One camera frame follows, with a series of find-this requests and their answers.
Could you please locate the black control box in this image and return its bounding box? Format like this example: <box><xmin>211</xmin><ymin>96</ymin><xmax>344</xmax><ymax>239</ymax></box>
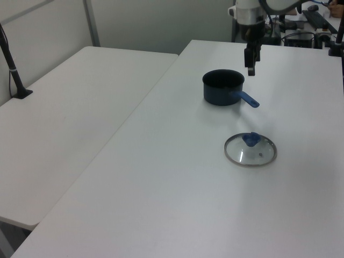
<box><xmin>284</xmin><ymin>32</ymin><xmax>317</xmax><ymax>49</ymax></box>

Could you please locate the dark blue saucepan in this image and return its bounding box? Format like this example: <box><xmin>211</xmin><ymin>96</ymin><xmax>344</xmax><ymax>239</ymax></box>
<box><xmin>202</xmin><ymin>69</ymin><xmax>261</xmax><ymax>109</ymax></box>

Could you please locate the glass lid with blue knob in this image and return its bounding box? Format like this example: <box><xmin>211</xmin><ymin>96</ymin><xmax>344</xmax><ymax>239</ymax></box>
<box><xmin>223</xmin><ymin>131</ymin><xmax>278</xmax><ymax>168</ymax></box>

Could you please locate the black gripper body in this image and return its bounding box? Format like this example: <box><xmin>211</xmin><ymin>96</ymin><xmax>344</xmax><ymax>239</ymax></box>
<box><xmin>239</xmin><ymin>21</ymin><xmax>266</xmax><ymax>48</ymax></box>

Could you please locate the black stand pole white band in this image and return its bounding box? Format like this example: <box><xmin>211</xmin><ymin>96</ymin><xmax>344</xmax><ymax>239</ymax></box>
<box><xmin>0</xmin><ymin>23</ymin><xmax>34</xmax><ymax>101</ymax></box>

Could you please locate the grey metal partition post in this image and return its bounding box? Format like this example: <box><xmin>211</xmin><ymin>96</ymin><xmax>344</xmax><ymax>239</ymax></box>
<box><xmin>82</xmin><ymin>0</ymin><xmax>101</xmax><ymax>48</ymax></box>

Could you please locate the black keyboard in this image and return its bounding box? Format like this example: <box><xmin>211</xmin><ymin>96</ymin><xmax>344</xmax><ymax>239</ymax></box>
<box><xmin>302</xmin><ymin>10</ymin><xmax>338</xmax><ymax>34</ymax></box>

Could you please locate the background person forearm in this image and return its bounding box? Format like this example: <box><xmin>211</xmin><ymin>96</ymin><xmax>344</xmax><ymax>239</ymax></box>
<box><xmin>329</xmin><ymin>2</ymin><xmax>344</xmax><ymax>18</ymax></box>

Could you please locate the white side table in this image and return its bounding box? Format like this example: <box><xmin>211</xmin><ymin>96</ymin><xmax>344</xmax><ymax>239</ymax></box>
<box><xmin>0</xmin><ymin>46</ymin><xmax>180</xmax><ymax>231</ymax></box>

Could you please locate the black stand pole with clamp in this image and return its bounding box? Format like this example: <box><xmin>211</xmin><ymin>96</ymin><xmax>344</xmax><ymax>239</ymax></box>
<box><xmin>328</xmin><ymin>21</ymin><xmax>344</xmax><ymax>58</ymax></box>

